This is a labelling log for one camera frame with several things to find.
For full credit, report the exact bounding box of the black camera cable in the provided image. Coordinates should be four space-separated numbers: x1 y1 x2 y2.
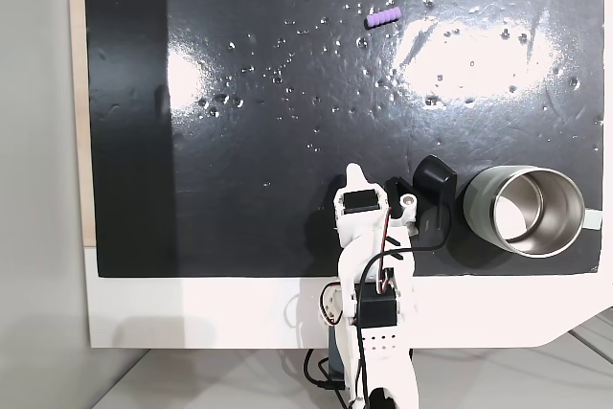
358 201 456 398

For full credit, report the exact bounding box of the black power cable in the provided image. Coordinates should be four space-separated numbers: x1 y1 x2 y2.
303 345 349 394

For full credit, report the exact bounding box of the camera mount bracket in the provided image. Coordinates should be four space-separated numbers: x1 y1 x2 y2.
384 177 423 239

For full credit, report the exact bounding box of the pale green steel mug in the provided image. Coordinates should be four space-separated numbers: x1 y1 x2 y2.
461 165 602 259

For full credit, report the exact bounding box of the black camera box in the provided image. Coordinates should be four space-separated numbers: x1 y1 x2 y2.
412 154 457 207

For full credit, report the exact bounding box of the purple ribbed pen grip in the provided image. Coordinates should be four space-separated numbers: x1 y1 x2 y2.
364 6 403 30

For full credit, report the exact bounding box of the black table mat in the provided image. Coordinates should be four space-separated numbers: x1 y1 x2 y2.
83 0 607 279

